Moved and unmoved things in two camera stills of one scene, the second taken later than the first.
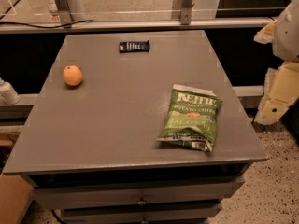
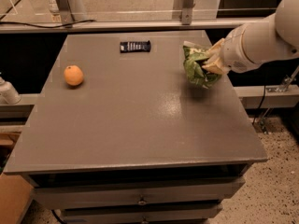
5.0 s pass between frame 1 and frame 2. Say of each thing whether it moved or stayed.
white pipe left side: stayed
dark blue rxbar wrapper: stayed
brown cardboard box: stayed
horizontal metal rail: stayed
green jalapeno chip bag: moved
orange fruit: stayed
